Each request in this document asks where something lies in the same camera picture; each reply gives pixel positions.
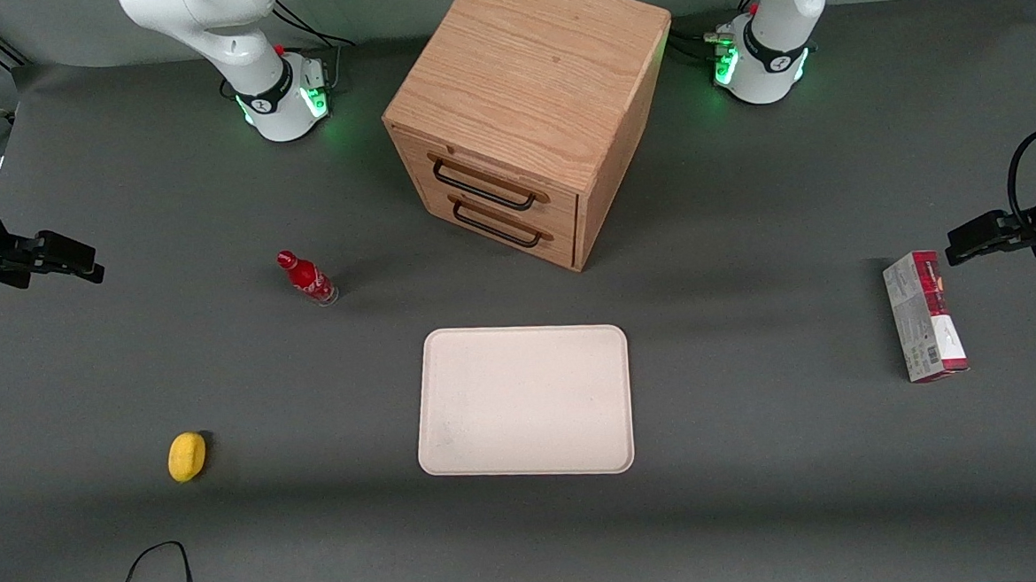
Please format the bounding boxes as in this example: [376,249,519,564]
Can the yellow lemon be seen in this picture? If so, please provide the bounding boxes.
[166,431,211,484]

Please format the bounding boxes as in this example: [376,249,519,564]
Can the red plaid carton box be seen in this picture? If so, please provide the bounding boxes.
[881,248,972,386]

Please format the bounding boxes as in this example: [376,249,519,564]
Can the wooden drawer cabinet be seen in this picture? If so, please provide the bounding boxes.
[376,0,685,283]

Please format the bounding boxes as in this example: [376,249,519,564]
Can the black metal drawer handle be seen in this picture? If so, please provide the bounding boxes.
[428,145,553,218]
[447,189,557,253]

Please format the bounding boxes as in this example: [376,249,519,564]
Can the black arm base cables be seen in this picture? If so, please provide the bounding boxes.
[270,0,360,96]
[666,0,768,64]

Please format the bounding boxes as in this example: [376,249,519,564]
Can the cream plastic tray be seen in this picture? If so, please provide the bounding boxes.
[411,319,637,485]

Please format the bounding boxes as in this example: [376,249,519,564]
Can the red cola bottle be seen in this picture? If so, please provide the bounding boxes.
[275,247,341,310]

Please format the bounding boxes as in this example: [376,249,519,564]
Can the wooden shelf rack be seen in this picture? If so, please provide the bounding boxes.
[391,118,584,246]

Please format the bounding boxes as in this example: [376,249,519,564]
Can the wooden drawer front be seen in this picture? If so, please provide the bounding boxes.
[415,177,584,277]

